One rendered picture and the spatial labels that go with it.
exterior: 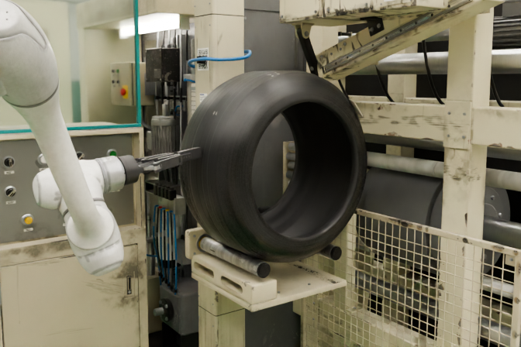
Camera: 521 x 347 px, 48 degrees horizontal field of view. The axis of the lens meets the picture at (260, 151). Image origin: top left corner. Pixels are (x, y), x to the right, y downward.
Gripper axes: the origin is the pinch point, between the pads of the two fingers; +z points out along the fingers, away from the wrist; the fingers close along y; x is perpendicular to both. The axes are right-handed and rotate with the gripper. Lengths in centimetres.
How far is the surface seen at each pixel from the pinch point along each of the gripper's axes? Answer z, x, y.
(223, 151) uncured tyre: 5.8, -0.6, -8.8
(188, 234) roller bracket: 8.3, 31.3, 24.4
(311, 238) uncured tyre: 29.7, 30.8, -12.4
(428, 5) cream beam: 60, -32, -35
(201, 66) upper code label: 26.9, -21.2, 34.4
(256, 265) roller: 11.9, 34.2, -8.5
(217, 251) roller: 11.3, 35.1, 12.2
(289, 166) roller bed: 62, 22, 37
